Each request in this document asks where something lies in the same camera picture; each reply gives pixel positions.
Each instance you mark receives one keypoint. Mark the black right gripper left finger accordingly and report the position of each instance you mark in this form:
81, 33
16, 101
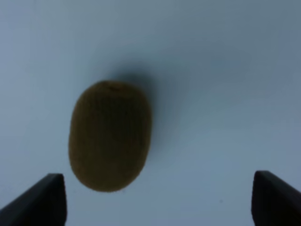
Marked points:
43, 204

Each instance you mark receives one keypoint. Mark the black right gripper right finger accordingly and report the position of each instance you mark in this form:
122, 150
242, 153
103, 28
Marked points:
274, 202

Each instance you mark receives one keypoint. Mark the brown kiwi fruit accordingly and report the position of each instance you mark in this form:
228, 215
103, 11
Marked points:
110, 135

